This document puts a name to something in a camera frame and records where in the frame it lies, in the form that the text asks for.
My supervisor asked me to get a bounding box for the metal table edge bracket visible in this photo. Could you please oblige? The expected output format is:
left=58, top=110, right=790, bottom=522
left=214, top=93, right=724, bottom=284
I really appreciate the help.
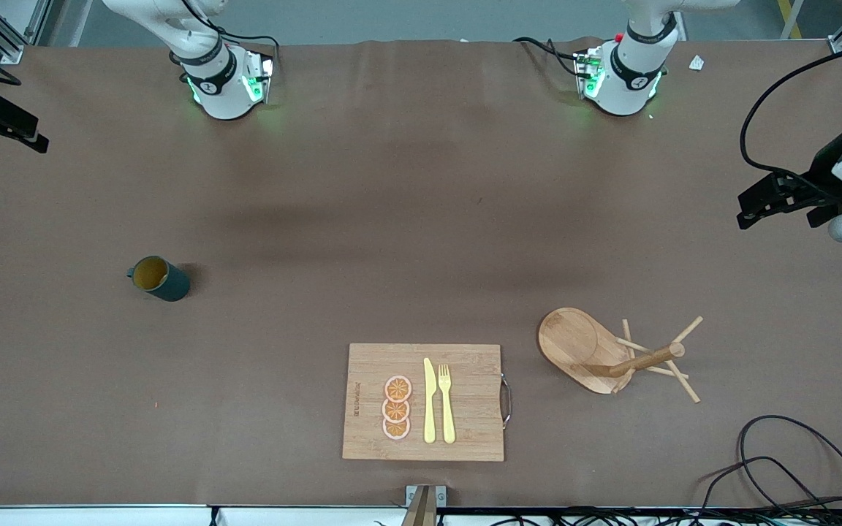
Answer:
left=401, top=485, right=447, bottom=526

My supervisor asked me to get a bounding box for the wooden cutting board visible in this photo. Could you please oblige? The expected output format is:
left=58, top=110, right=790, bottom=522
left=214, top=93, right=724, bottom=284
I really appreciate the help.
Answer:
left=342, top=343, right=513, bottom=462

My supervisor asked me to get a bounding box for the black right base cable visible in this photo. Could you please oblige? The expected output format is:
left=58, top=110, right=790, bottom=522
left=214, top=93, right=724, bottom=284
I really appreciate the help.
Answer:
left=213, top=29, right=281, bottom=66

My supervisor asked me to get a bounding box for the looped black floor cable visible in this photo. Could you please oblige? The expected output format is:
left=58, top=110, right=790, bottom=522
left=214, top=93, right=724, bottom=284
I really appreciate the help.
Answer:
left=699, top=415, right=842, bottom=526

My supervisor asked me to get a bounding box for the dark green ribbed cup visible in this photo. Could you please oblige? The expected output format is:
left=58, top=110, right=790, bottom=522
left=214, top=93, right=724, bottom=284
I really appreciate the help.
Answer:
left=127, top=256, right=191, bottom=302

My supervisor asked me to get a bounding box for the wooden cup rack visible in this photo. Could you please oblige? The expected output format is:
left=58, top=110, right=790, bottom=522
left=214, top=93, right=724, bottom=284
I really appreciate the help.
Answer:
left=538, top=308, right=704, bottom=404

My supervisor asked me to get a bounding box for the black base cable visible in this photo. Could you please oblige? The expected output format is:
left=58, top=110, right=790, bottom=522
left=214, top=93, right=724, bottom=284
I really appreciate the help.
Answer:
left=213, top=29, right=281, bottom=66
left=512, top=37, right=584, bottom=77

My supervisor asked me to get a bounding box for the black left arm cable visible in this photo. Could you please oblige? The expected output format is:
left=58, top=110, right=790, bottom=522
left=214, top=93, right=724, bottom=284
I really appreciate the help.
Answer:
left=740, top=40, right=842, bottom=198

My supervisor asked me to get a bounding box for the yellow plastic fork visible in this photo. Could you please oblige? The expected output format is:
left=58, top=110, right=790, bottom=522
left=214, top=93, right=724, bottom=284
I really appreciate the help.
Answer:
left=439, top=364, right=457, bottom=445

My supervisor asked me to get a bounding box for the yellow plastic knife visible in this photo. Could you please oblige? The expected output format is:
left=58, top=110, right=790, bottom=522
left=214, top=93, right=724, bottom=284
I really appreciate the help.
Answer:
left=423, top=357, right=437, bottom=444

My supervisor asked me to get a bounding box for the black left base cable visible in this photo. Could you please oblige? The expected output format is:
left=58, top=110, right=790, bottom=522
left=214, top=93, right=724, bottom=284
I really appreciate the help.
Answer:
left=512, top=37, right=584, bottom=77

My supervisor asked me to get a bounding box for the brown table cover sheet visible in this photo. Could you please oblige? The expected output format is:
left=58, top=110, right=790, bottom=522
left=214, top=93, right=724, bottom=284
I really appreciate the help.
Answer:
left=0, top=38, right=842, bottom=508

